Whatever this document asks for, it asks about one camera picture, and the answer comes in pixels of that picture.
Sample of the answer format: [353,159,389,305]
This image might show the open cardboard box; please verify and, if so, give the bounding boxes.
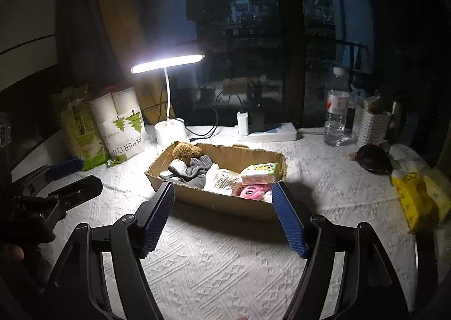
[144,141,288,222]

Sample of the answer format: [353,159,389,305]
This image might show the white desk lamp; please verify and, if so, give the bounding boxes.
[131,53,205,148]

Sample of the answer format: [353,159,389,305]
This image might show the black round object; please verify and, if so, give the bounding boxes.
[356,144,393,175]

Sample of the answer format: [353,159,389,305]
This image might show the green paper cup package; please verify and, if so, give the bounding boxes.
[51,86,109,171]

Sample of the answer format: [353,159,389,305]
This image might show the white flat box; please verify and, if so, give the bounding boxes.
[246,123,297,143]

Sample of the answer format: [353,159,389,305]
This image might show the white perforated organizer basket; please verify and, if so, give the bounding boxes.
[352,95,392,147]

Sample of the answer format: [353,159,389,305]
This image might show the white charger adapter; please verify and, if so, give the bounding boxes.
[237,111,249,137]

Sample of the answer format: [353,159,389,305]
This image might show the pink soft toy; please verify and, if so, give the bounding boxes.
[237,184,273,203]

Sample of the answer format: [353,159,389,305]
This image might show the black charger cable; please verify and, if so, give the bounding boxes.
[140,76,262,141]

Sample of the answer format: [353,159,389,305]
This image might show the tissue pack with cartoon print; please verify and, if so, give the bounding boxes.
[240,162,280,185]

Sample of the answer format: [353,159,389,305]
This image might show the grey knit gloves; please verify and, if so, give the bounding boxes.
[166,154,213,189]

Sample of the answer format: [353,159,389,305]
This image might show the clear plastic bag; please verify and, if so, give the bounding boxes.
[216,169,242,196]

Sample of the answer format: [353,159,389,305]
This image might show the brown plush toy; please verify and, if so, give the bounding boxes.
[171,142,203,166]

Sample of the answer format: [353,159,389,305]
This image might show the white soft cloth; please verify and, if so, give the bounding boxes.
[203,163,225,193]

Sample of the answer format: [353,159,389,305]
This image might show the clear plastic water bottle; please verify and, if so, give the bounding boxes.
[323,66,349,146]

